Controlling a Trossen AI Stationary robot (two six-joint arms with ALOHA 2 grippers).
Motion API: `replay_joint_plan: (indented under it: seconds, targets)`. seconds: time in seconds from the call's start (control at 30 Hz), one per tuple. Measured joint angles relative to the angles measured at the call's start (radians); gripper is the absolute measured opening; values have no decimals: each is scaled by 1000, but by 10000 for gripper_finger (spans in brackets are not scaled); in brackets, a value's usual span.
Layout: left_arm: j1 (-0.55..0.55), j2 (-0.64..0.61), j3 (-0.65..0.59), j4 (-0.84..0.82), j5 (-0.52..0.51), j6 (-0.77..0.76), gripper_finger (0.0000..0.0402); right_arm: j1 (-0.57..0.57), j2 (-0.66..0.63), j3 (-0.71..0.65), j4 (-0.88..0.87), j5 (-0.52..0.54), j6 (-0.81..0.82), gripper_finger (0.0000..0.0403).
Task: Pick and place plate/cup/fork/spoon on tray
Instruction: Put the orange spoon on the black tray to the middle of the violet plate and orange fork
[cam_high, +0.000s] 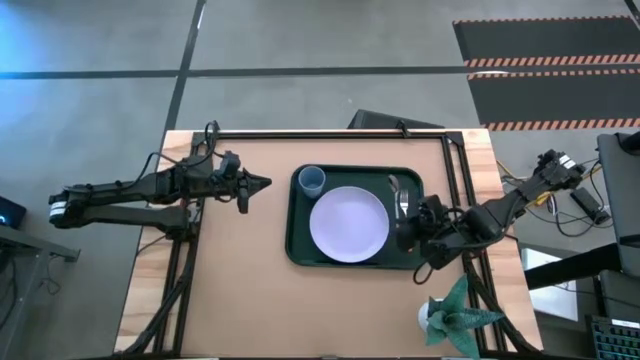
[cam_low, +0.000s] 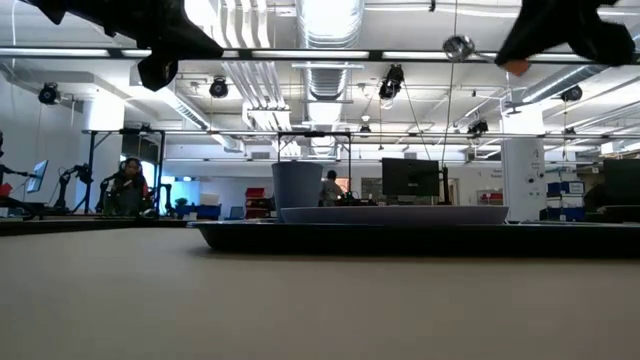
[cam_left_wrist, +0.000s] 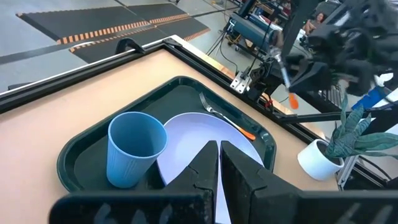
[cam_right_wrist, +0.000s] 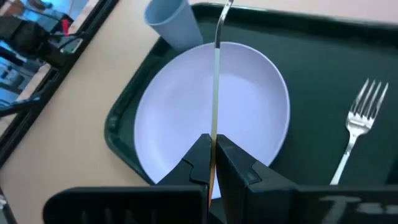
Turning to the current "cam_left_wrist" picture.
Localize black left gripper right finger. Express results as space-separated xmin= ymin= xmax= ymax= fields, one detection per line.
xmin=220 ymin=140 xmax=398 ymax=224

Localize green plant in white pot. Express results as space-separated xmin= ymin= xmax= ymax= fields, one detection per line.
xmin=297 ymin=93 xmax=398 ymax=182

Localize black cable hook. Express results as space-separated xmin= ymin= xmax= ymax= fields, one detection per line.
xmin=114 ymin=37 xmax=146 ymax=56

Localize blue ribbed cup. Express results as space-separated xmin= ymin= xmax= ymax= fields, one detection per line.
xmin=106 ymin=111 xmax=169 ymax=190

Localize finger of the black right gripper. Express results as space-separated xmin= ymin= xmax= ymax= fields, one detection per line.
xmin=285 ymin=53 xmax=310 ymax=71
xmin=290 ymin=61 xmax=333 ymax=94

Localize metal fork orange handle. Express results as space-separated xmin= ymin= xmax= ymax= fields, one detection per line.
xmin=198 ymin=91 xmax=257 ymax=142

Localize lavender plate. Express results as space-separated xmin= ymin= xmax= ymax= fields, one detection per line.
xmin=156 ymin=111 xmax=265 ymax=224

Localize black floor mat orange stripes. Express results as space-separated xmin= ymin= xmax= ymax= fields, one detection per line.
xmin=68 ymin=16 xmax=212 ymax=65
xmin=15 ymin=2 xmax=192 ymax=45

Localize silver metal bracket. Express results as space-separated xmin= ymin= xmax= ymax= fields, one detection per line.
xmin=229 ymin=70 xmax=253 ymax=95

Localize blue grey cylinder device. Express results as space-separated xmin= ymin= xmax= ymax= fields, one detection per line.
xmin=229 ymin=12 xmax=281 ymax=54

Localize metal spoon orange handle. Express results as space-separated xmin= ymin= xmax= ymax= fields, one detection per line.
xmin=269 ymin=46 xmax=300 ymax=111

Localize black aluminium table frame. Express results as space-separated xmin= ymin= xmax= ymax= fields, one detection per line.
xmin=0 ymin=0 xmax=398 ymax=191

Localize black floor cable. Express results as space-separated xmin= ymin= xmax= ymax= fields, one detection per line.
xmin=206 ymin=30 xmax=241 ymax=74

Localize person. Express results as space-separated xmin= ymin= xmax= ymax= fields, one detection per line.
xmin=302 ymin=11 xmax=326 ymax=35

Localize dark green tray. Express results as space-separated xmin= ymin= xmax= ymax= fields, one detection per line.
xmin=56 ymin=75 xmax=278 ymax=194

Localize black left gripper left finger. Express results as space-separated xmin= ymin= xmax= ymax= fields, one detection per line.
xmin=49 ymin=140 xmax=220 ymax=224

